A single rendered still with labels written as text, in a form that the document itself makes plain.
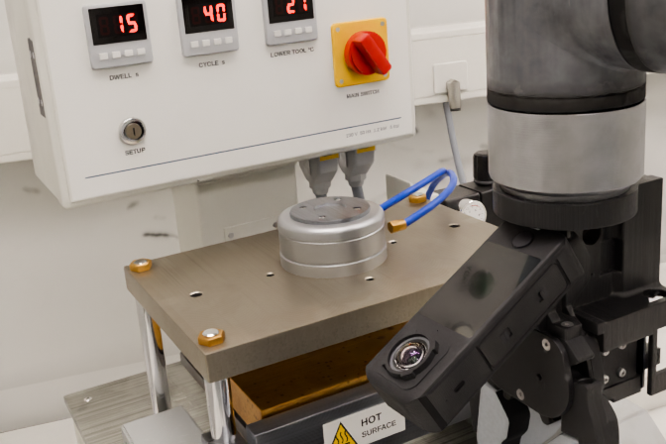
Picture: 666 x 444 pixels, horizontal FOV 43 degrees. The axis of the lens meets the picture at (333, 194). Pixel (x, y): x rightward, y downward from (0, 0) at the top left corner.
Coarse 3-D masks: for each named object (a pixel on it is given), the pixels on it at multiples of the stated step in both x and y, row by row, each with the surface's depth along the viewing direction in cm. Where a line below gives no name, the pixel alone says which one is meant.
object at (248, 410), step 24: (360, 336) 62; (384, 336) 62; (288, 360) 59; (312, 360) 59; (336, 360) 59; (360, 360) 59; (240, 384) 57; (264, 384) 57; (288, 384) 56; (312, 384) 56; (336, 384) 56; (360, 384) 57; (240, 408) 57; (264, 408) 54; (288, 408) 54; (240, 432) 58
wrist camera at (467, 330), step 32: (512, 224) 44; (480, 256) 43; (512, 256) 42; (544, 256) 40; (448, 288) 42; (480, 288) 41; (512, 288) 40; (544, 288) 40; (416, 320) 42; (448, 320) 41; (480, 320) 39; (512, 320) 40; (384, 352) 41; (416, 352) 39; (448, 352) 39; (480, 352) 39; (512, 352) 40; (384, 384) 40; (416, 384) 38; (448, 384) 38; (480, 384) 39; (416, 416) 39; (448, 416) 39
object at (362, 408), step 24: (312, 408) 54; (336, 408) 54; (360, 408) 55; (384, 408) 56; (264, 432) 52; (288, 432) 52; (312, 432) 53; (336, 432) 54; (360, 432) 55; (384, 432) 56; (408, 432) 57
